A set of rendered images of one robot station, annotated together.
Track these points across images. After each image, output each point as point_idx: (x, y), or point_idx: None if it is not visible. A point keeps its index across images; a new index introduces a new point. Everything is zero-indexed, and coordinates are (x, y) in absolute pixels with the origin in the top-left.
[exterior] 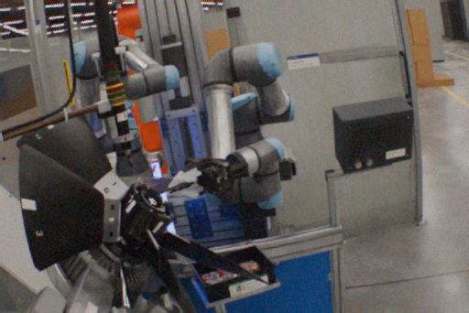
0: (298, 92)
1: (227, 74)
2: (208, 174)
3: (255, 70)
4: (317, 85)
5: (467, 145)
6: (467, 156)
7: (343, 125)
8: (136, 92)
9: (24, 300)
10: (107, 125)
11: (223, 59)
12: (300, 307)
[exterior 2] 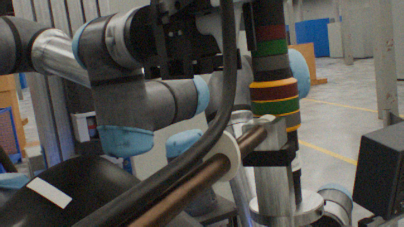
0: (169, 132)
1: (249, 94)
2: None
3: None
4: (189, 122)
5: (303, 173)
6: (311, 184)
7: (399, 157)
8: (161, 118)
9: None
10: (277, 183)
11: (244, 70)
12: None
